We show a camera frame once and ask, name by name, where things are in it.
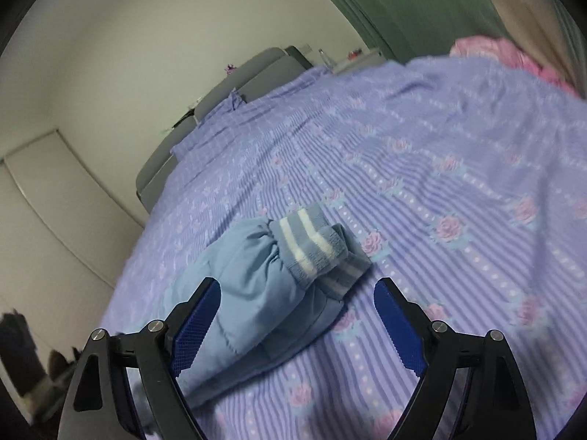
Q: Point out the beige curtain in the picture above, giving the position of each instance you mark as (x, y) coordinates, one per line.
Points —
(527, 9)

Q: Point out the green curtain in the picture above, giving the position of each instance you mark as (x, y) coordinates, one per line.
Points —
(412, 4)

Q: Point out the light blue pants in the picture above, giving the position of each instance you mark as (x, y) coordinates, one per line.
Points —
(266, 293)

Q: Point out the grey bed headboard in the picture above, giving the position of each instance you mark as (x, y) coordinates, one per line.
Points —
(215, 114)

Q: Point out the clear bottle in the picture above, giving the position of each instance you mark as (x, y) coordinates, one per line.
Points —
(322, 57)

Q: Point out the pink blanket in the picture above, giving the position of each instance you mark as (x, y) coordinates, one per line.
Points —
(513, 57)

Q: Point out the purple floral bed sheet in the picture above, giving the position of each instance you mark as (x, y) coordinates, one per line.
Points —
(394, 220)

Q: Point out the white bedside table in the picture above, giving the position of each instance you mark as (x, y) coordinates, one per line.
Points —
(362, 58)

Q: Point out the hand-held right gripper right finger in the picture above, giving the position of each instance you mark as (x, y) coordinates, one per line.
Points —
(397, 325)

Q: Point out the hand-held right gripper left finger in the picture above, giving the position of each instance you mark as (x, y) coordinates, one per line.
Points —
(196, 326)

